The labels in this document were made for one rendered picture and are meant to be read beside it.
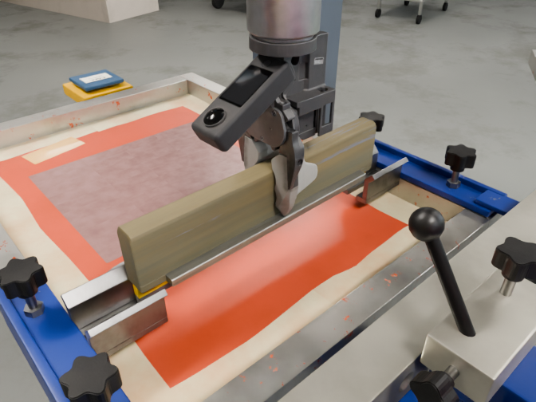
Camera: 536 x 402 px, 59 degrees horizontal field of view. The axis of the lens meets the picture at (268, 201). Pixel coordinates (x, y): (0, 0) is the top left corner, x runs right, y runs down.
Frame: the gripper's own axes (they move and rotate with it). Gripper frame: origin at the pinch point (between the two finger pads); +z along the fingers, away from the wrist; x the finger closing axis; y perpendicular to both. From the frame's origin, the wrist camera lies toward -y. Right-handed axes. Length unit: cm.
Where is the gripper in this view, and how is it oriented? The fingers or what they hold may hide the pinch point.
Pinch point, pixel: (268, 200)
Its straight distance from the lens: 59.5
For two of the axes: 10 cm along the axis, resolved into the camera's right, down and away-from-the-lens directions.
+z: 0.0, 8.3, 5.6
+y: 7.5, -3.7, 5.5
